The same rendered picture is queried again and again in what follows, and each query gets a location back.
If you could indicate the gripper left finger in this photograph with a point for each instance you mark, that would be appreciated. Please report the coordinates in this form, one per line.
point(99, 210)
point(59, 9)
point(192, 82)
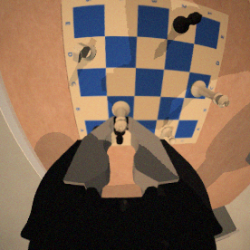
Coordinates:
point(85, 164)

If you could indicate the white pawn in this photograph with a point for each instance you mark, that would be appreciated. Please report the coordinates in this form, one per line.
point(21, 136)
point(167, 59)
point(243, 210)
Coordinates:
point(167, 132)

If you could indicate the blue and cream chessboard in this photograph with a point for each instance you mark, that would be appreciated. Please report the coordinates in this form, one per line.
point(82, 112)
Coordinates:
point(142, 60)

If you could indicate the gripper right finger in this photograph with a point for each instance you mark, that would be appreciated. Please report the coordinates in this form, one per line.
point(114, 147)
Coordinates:
point(157, 164)

